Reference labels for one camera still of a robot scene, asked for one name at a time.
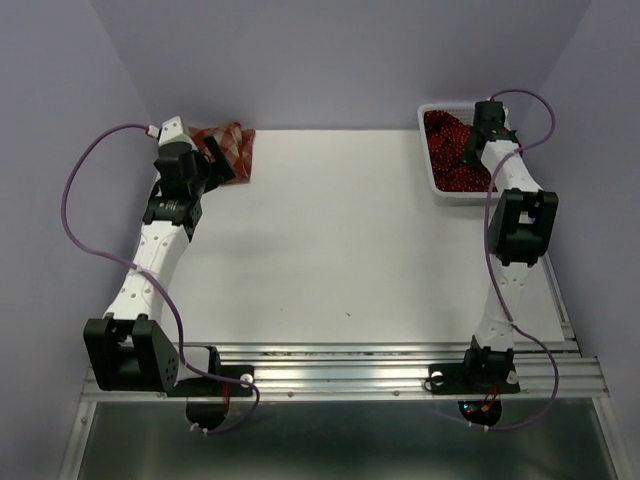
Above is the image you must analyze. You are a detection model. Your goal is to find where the red plaid skirt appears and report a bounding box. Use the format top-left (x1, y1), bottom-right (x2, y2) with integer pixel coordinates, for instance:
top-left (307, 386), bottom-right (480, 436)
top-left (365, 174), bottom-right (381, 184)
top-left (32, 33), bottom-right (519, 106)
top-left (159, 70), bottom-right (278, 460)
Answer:
top-left (189, 122), bottom-right (256, 185)

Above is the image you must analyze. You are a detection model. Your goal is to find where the red polka dot skirt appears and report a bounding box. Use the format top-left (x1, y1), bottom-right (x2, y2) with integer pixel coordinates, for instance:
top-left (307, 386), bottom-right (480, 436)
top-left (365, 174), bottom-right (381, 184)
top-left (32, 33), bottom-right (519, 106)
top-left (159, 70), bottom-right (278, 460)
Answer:
top-left (422, 101), bottom-right (520, 193)

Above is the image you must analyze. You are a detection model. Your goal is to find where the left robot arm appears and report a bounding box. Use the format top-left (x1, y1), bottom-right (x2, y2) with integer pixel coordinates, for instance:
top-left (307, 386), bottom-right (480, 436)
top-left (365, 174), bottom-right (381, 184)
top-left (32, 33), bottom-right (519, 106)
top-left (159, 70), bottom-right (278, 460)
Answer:
top-left (83, 128), bottom-right (233, 393)

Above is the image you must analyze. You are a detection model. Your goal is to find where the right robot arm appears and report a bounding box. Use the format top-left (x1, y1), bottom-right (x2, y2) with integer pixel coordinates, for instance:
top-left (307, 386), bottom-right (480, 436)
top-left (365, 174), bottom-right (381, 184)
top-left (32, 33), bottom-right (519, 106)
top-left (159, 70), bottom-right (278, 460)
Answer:
top-left (460, 100), bottom-right (559, 394)

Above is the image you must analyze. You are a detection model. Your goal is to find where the white plastic basket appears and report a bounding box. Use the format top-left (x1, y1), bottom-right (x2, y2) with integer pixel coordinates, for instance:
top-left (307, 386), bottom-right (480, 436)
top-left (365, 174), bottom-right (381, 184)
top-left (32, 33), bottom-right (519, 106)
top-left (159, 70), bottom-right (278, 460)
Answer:
top-left (417, 102), bottom-right (490, 207)

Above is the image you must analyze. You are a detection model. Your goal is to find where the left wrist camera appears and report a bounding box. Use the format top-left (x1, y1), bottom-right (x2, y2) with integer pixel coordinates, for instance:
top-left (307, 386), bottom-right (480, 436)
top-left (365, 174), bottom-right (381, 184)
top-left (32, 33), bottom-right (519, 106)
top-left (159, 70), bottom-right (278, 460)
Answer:
top-left (146, 116), bottom-right (195, 149)

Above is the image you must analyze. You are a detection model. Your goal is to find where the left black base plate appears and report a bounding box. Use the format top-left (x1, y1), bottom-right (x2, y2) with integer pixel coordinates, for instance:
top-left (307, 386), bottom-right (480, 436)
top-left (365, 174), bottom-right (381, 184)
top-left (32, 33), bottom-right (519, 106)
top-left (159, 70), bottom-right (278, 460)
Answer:
top-left (174, 364), bottom-right (257, 400)

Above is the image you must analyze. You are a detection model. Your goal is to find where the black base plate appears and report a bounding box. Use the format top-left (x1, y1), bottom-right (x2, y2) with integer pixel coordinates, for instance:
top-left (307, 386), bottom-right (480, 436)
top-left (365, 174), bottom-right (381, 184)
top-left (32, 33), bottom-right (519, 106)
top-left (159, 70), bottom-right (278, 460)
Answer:
top-left (424, 363), bottom-right (521, 396)
top-left (174, 364), bottom-right (257, 400)

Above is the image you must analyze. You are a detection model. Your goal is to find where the aluminium mounting rail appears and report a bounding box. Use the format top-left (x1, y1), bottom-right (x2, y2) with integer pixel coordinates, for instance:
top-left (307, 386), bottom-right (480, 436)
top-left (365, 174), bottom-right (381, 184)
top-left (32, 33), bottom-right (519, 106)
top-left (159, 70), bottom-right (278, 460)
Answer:
top-left (82, 342), bottom-right (612, 401)

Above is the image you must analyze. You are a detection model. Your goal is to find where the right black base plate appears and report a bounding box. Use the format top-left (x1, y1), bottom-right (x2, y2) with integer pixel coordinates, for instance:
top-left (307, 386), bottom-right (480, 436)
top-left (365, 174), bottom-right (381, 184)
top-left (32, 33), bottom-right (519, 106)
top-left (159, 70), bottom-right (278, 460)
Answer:
top-left (424, 363), bottom-right (521, 396)

